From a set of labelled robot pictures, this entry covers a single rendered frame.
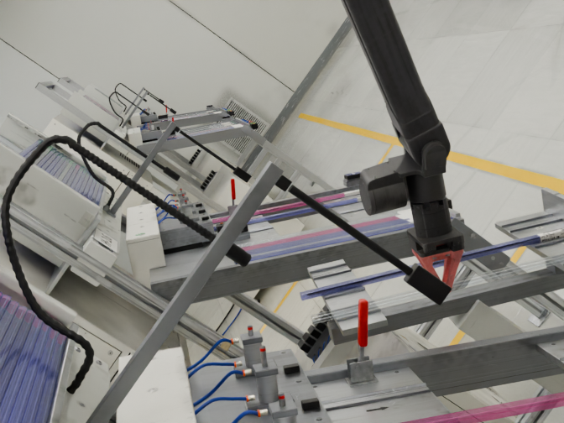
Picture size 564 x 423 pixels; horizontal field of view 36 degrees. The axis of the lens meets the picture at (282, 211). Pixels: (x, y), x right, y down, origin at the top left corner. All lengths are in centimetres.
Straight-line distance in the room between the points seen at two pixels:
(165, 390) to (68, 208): 103
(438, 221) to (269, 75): 728
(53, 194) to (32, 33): 660
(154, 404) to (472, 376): 47
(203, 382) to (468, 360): 37
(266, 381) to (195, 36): 765
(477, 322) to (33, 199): 99
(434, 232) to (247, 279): 66
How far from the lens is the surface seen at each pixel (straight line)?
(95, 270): 184
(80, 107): 550
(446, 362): 120
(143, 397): 97
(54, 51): 850
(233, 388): 101
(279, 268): 190
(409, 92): 124
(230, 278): 189
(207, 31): 851
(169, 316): 84
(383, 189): 131
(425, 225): 134
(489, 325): 154
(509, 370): 124
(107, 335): 192
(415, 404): 107
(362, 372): 113
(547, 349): 122
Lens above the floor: 150
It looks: 13 degrees down
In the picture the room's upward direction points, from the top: 55 degrees counter-clockwise
